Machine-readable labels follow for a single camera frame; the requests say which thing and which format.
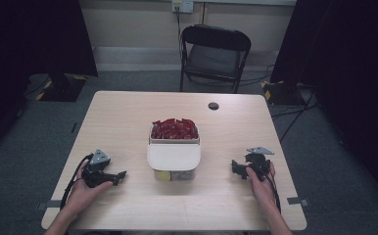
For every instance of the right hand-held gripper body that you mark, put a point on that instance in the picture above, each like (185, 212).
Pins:
(258, 161)

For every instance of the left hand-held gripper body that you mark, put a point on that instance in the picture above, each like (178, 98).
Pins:
(96, 169)

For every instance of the clear plastic storage container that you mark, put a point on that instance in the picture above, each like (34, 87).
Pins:
(174, 175)

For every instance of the white container lid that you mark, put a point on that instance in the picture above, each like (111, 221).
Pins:
(174, 156)

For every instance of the person's right hand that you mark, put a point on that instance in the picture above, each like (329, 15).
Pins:
(263, 191)

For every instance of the person's left hand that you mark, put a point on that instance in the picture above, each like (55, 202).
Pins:
(81, 196)

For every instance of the yellow packet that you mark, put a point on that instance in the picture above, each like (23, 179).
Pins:
(162, 175)

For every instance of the small black floor item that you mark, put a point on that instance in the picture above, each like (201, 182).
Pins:
(74, 127)

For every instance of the grey packet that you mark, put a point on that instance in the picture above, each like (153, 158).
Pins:
(183, 175)

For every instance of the grey tape strip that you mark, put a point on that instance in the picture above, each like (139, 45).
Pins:
(48, 204)
(297, 200)

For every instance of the black tripod legs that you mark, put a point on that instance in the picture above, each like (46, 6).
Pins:
(296, 114)

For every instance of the black stand base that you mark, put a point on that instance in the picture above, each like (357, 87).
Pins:
(280, 93)
(63, 88)

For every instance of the black folding chair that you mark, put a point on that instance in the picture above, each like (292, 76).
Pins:
(214, 58)

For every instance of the black curtain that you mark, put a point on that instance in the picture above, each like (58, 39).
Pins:
(350, 65)
(20, 49)

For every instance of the white wall outlet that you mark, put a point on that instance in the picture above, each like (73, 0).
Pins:
(182, 5)

